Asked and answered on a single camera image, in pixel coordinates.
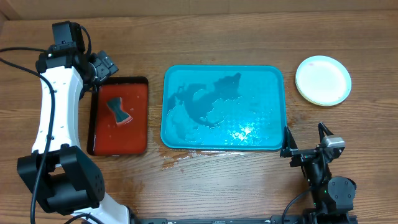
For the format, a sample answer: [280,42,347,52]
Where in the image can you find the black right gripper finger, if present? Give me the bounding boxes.
[318,122,333,139]
[283,126,298,151]

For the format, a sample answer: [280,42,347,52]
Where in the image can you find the light blue plate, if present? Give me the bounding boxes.
[295,55,352,106]

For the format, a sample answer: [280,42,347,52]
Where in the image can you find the orange green scrub sponge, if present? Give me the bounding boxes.
[106,97,132,126]

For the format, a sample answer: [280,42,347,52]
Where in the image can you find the yellow-green plate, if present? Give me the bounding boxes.
[295,75,328,106]

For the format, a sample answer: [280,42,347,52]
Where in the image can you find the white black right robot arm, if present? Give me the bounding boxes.
[272,123,358,224]

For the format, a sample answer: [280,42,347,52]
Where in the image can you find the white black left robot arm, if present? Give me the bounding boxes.
[17,45,133,223]

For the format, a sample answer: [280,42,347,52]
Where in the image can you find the black tray with red water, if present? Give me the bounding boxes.
[86,77,149,156]

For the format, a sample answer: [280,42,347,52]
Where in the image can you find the teal plastic serving tray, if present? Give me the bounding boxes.
[160,65,287,151]

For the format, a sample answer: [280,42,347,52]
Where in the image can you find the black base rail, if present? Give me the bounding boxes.
[132,215,358,224]

